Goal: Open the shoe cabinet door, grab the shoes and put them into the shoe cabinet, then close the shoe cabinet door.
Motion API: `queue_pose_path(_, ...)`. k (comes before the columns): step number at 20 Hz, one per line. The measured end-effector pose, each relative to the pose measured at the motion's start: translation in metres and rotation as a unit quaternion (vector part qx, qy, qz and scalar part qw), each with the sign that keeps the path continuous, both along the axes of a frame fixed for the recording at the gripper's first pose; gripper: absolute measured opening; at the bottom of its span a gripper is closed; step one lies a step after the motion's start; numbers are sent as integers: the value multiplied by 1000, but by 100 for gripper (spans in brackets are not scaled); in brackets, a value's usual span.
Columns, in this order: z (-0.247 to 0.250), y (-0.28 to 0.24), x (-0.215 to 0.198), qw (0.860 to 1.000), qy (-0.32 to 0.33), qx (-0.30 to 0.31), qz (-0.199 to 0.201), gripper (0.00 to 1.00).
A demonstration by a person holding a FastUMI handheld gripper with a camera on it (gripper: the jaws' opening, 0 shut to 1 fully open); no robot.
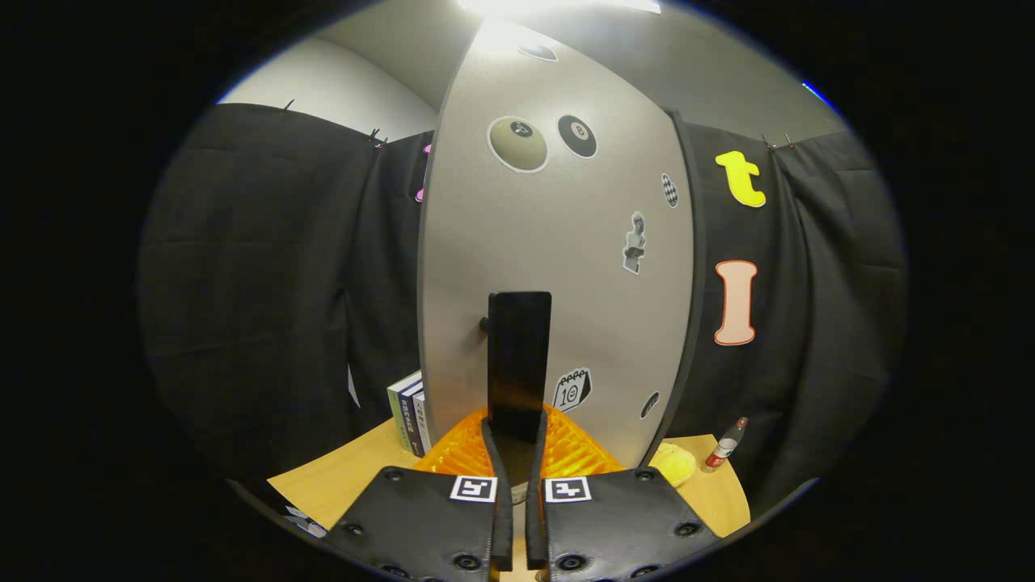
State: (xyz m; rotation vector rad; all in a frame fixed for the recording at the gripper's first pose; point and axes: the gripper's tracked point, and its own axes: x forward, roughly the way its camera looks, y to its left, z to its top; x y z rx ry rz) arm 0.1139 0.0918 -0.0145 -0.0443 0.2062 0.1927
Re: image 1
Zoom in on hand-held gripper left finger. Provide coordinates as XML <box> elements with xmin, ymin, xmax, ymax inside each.
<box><xmin>323</xmin><ymin>407</ymin><xmax>515</xmax><ymax>582</ymax></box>

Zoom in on small red label bottle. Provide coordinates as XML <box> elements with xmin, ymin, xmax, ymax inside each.
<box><xmin>700</xmin><ymin>416</ymin><xmax>750</xmax><ymax>474</ymax></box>

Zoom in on large ceiling light panel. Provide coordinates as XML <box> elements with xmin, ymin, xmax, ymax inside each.
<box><xmin>457</xmin><ymin>0</ymin><xmax>662</xmax><ymax>17</ymax></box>

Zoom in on black backdrop cloth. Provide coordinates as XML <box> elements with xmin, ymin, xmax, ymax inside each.
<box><xmin>137</xmin><ymin>101</ymin><xmax>906</xmax><ymax>518</ymax></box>

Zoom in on green spine book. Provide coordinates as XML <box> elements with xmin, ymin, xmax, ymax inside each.
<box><xmin>387</xmin><ymin>370</ymin><xmax>423</xmax><ymax>453</ymax></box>

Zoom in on white spine book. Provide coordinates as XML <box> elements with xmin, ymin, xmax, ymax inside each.
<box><xmin>412</xmin><ymin>390</ymin><xmax>433</xmax><ymax>455</ymax></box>

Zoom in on yellow textured fruit toy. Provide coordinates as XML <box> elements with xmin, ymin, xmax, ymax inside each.
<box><xmin>649</xmin><ymin>441</ymin><xmax>698</xmax><ymax>488</ymax></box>

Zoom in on black cabinet door handle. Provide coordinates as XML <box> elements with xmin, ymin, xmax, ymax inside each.
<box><xmin>479</xmin><ymin>291</ymin><xmax>553</xmax><ymax>444</ymax></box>

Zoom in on beige shoe cabinet door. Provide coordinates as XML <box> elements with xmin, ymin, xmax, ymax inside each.
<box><xmin>416</xmin><ymin>15</ymin><xmax>698</xmax><ymax>471</ymax></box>

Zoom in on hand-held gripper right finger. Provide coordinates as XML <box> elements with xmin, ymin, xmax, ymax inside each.
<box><xmin>526</xmin><ymin>404</ymin><xmax>720</xmax><ymax>582</ymax></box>

